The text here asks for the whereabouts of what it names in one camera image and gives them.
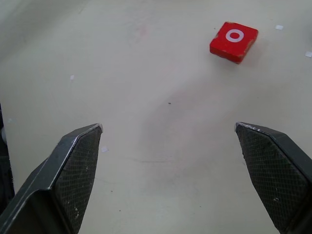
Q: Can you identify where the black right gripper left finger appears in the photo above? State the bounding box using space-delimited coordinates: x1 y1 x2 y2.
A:
0 123 104 234

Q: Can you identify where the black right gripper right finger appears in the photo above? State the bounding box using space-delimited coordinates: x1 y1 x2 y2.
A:
234 121 312 234

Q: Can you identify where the red tile letter o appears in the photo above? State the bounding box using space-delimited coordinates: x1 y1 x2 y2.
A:
209 21 259 65

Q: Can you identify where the dark grey rounded object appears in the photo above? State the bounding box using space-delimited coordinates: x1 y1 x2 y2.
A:
0 102 16 210

